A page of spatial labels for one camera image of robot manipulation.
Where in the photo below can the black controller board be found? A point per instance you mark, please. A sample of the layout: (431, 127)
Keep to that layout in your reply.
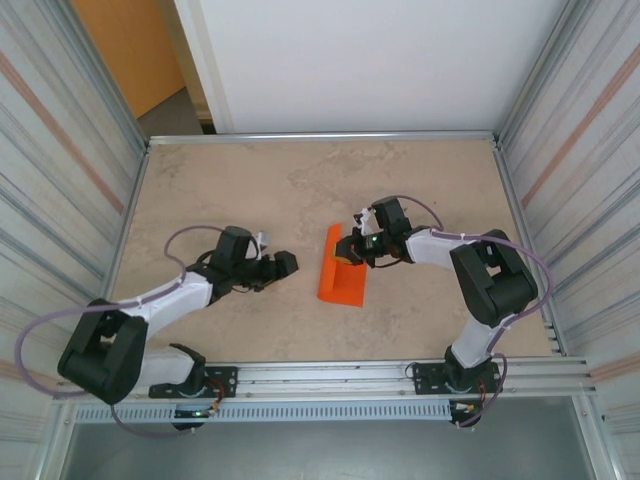
(462, 410)
(187, 414)

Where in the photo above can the grey metal shelf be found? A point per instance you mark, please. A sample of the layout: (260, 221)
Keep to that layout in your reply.
(325, 450)

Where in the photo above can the corrugated metal side panel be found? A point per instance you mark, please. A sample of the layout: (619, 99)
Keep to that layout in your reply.
(50, 175)
(590, 175)

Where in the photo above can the aluminium frame post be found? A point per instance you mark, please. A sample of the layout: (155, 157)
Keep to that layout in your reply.
(107, 85)
(542, 75)

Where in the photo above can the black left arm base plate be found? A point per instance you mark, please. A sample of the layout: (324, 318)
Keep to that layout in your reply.
(225, 380)

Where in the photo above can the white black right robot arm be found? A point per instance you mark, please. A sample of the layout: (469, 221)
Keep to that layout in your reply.
(435, 250)

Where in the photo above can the orange paper sheet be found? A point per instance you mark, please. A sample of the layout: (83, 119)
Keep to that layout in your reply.
(345, 290)

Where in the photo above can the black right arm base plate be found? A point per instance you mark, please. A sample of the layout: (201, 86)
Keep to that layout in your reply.
(425, 380)

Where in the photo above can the aluminium table side rail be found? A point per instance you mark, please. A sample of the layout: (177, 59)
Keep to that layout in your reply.
(514, 200)
(120, 250)

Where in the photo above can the aluminium table end rail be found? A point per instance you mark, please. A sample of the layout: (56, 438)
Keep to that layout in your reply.
(325, 137)

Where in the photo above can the orange wooden door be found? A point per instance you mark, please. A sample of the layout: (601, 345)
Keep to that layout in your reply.
(135, 50)

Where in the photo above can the white door frame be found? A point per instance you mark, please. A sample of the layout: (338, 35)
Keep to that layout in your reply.
(200, 65)

